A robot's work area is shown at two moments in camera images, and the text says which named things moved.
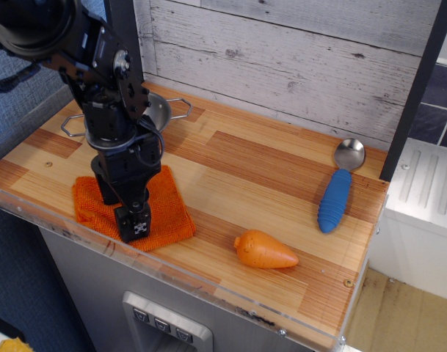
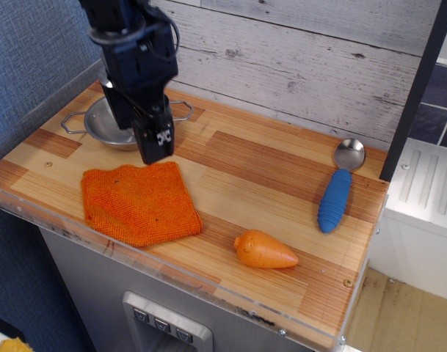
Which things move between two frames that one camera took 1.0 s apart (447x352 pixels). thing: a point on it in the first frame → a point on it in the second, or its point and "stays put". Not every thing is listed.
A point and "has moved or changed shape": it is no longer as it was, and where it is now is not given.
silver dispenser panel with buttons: x=155 y=328 stays put
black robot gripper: x=131 y=169 → x=142 y=70
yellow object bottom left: x=14 y=345 stays put
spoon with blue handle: x=349 y=153 stays put
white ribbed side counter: x=417 y=240 stays put
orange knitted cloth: x=169 y=218 has moved or changed shape
